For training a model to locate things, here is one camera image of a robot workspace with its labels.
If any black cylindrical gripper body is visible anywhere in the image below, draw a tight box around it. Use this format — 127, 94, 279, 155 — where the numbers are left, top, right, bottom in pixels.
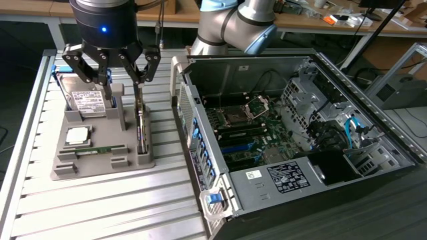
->
69, 0, 144, 69

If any graphics card with black cooler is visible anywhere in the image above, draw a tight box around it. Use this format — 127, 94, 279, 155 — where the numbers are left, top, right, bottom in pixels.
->
132, 84, 151, 155

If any brown cardboard box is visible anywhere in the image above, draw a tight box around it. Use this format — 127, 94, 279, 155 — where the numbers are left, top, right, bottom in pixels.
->
161, 0, 177, 15

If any wooden desk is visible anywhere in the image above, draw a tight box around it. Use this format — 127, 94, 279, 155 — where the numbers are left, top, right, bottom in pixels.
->
0, 0, 427, 38

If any silver CPU chip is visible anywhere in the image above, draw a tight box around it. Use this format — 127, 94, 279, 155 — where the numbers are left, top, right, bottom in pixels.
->
64, 126, 93, 147

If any CPU socket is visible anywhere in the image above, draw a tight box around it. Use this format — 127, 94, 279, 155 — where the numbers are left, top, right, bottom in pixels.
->
221, 106, 250, 126

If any green RAM stick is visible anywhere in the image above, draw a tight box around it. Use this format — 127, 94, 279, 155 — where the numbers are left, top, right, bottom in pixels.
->
59, 144, 124, 155

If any grey plastic parts rack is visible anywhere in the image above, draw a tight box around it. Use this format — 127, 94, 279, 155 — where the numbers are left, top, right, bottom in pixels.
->
49, 82, 157, 181

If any blue expansion slot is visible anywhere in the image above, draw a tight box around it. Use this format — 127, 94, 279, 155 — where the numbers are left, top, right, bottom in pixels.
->
219, 142, 256, 155

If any perforated metal disk bay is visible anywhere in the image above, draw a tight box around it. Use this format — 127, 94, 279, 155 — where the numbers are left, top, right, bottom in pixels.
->
279, 61, 338, 131

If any green Dell motherboard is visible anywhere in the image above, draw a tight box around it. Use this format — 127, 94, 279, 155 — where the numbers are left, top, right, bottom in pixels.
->
204, 94, 302, 172

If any silver chipset heatsink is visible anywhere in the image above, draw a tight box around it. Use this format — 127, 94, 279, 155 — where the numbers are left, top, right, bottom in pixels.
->
263, 147, 290, 163

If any blue case latch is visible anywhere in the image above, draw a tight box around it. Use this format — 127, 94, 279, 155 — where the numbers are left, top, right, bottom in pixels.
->
204, 192, 224, 206

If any orange and black box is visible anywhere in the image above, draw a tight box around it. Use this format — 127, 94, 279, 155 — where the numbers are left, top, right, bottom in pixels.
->
323, 14, 351, 26

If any grey power supply unit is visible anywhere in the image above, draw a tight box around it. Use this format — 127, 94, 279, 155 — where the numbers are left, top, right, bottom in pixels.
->
228, 156, 327, 211

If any white box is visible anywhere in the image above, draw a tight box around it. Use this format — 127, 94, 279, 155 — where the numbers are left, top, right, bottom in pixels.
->
346, 15, 374, 28

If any black monitor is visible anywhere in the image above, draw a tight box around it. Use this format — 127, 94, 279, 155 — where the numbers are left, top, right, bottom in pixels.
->
358, 0, 384, 21

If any black stand pole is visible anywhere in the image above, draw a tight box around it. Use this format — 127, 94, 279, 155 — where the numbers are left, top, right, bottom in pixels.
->
339, 0, 408, 75

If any grey computer tower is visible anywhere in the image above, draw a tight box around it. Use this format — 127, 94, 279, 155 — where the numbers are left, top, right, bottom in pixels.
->
364, 73, 427, 111

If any slotted metal disk bay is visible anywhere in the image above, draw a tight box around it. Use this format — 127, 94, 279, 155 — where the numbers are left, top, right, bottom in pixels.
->
343, 143, 416, 177

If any open black PC case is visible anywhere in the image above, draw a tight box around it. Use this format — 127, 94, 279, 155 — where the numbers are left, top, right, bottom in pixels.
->
169, 48, 427, 240

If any beige case handle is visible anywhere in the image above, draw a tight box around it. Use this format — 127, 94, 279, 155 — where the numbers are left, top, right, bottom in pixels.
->
169, 55, 195, 97

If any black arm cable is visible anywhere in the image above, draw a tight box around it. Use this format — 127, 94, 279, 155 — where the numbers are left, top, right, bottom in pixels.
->
132, 0, 167, 50

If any hard disk in blue frame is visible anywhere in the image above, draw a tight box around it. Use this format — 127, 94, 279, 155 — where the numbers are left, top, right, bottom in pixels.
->
51, 64, 117, 118

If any light blue data wire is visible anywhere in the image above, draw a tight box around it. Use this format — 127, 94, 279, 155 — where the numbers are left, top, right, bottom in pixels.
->
344, 116, 364, 151

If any aluminium profile frame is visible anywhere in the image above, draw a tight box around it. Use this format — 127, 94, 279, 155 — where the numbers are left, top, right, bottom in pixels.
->
392, 41, 427, 76

